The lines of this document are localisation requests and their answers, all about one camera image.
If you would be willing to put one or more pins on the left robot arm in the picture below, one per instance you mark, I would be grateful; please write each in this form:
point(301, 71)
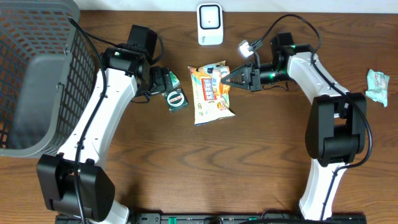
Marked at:
point(73, 182)

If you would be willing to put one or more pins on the dark green round-label packet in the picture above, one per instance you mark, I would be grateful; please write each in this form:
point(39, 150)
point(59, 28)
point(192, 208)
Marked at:
point(175, 100)

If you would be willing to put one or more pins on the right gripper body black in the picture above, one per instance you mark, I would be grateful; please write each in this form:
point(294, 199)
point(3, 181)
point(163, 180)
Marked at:
point(265, 72)

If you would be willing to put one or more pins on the large yellow snack bag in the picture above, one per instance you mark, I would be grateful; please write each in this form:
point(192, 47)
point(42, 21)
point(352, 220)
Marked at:
point(210, 96)

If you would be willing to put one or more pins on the light blue small packet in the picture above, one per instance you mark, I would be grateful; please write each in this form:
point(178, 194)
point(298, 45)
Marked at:
point(377, 87)

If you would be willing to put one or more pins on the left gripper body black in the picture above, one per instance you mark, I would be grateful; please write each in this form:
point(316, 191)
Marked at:
point(165, 80)

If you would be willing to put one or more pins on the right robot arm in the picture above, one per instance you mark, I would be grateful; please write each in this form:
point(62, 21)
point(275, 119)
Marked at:
point(335, 133)

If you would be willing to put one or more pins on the green white packet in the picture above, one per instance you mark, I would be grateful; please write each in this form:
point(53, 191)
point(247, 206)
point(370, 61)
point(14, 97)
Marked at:
point(174, 79)

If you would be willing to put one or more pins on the grey plastic mesh basket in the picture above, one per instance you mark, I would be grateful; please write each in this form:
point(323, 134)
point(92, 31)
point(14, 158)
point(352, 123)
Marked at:
point(48, 73)

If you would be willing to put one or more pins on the white barcode scanner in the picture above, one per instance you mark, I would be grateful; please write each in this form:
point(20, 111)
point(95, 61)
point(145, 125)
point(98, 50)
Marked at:
point(210, 24)

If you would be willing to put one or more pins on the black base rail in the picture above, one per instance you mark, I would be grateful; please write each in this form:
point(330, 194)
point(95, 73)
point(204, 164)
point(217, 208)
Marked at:
point(268, 217)

